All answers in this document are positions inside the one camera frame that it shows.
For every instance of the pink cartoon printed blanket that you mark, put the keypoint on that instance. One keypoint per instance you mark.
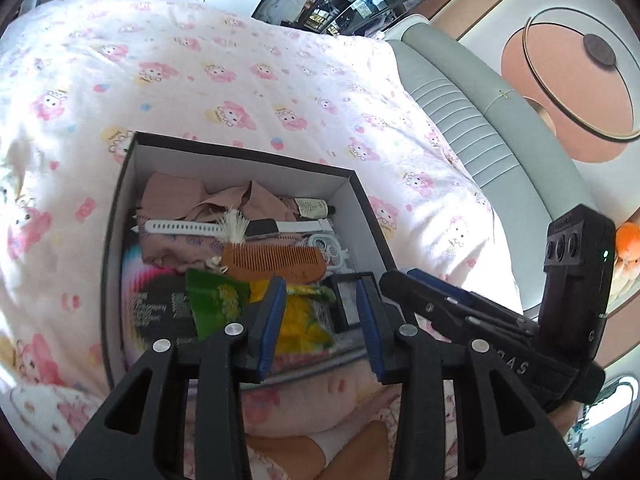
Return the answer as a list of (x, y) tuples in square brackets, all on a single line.
[(250, 85)]

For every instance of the person's leg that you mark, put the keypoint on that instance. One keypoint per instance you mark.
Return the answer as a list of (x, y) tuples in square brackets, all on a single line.
[(295, 460)]

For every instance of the black rainbow-striped packet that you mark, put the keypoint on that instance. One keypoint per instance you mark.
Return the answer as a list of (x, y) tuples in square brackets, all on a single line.
[(155, 310)]

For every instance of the small white bottle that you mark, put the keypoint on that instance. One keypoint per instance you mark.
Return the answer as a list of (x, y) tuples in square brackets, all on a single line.
[(310, 207)]

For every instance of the green yellow snack packet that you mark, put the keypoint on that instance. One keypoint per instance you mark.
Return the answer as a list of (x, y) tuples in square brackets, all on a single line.
[(215, 300)]

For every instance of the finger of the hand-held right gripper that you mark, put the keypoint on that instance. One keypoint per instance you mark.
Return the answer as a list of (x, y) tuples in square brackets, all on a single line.
[(450, 287), (440, 305)]

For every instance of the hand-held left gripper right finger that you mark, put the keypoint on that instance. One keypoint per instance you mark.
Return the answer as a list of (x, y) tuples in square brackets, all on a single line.
[(372, 330)]

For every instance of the black cardboard box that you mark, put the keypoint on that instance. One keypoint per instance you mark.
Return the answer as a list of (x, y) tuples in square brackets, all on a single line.
[(240, 165)]

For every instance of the orange plush toy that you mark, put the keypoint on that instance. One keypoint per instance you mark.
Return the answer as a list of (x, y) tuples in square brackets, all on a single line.
[(627, 245)]

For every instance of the pink shell-print scarf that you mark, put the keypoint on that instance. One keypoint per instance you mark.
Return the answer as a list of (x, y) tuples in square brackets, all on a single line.
[(170, 195)]

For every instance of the wooden comb with tassel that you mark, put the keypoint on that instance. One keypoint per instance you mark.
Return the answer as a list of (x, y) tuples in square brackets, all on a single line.
[(280, 260)]

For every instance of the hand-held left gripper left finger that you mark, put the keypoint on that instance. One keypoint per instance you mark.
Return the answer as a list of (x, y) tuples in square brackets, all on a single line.
[(272, 325)]

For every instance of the grey padded headboard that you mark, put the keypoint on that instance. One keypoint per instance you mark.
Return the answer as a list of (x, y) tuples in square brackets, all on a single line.
[(475, 125)]

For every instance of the small black rectangular case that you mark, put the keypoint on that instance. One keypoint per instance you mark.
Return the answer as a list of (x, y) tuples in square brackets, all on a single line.
[(350, 300)]

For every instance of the round pink wall ornament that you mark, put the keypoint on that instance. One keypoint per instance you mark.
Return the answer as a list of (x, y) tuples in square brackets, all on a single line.
[(565, 85)]

